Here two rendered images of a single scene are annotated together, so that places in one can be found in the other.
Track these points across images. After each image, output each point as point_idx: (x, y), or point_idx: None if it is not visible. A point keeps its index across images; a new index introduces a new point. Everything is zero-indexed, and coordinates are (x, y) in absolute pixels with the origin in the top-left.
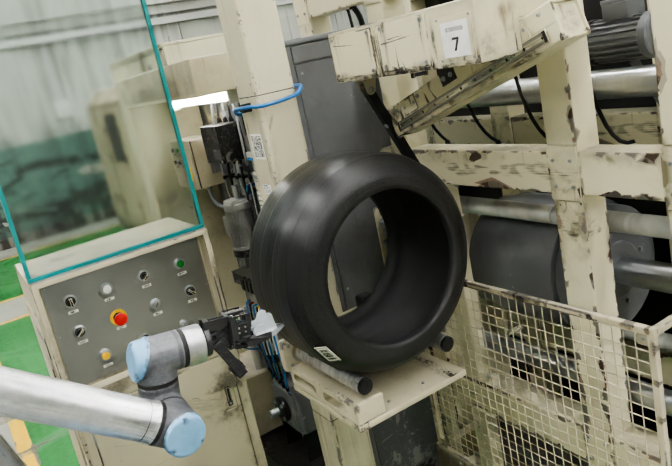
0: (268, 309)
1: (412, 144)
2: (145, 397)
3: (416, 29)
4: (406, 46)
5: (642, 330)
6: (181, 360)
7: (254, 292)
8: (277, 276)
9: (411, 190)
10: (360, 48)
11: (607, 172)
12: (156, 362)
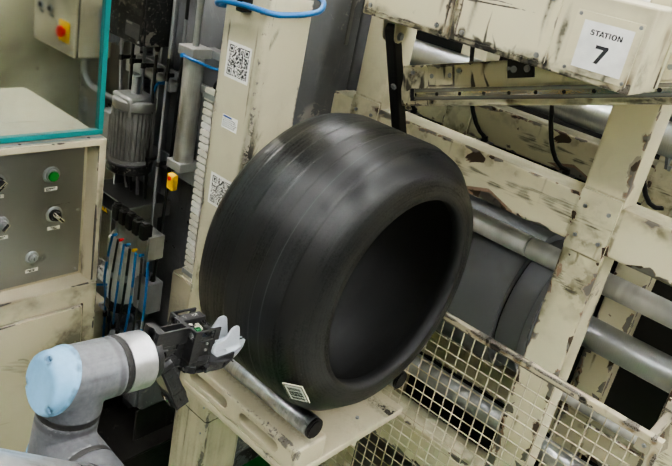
0: (223, 310)
1: (385, 104)
2: (49, 438)
3: (541, 8)
4: (511, 21)
5: (648, 438)
6: (119, 390)
7: (202, 278)
8: (269, 283)
9: (447, 203)
10: None
11: (650, 246)
12: (86, 393)
